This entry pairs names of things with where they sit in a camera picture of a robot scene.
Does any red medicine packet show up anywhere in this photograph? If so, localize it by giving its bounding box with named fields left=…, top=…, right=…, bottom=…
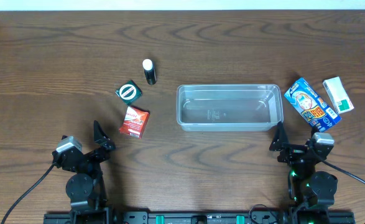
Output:
left=119, top=106, right=150, bottom=139

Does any blue fever patch box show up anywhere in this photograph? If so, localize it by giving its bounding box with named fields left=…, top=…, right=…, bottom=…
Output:
left=284, top=78, right=341, bottom=132

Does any green Zam-Buk box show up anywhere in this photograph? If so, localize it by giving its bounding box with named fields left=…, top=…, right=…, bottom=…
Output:
left=115, top=80, right=142, bottom=105

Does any white green medicine box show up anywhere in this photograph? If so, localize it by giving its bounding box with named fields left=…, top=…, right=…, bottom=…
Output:
left=323, top=77, right=354, bottom=114

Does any dark bottle white cap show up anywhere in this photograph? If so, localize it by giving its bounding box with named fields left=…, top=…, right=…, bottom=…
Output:
left=142, top=58, right=157, bottom=85

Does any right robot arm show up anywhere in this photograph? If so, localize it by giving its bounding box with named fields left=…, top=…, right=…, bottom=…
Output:
left=269, top=122, right=338, bottom=223

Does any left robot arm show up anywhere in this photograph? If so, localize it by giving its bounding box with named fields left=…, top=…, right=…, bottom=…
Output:
left=52, top=121, right=116, bottom=223

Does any clear plastic container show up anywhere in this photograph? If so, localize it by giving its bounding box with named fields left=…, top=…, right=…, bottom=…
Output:
left=176, top=84, right=284, bottom=132

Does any right black cable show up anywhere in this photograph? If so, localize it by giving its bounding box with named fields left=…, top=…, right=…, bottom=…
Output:
left=308, top=146, right=365, bottom=224

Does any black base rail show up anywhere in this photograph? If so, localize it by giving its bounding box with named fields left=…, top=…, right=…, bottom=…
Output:
left=44, top=211, right=356, bottom=224

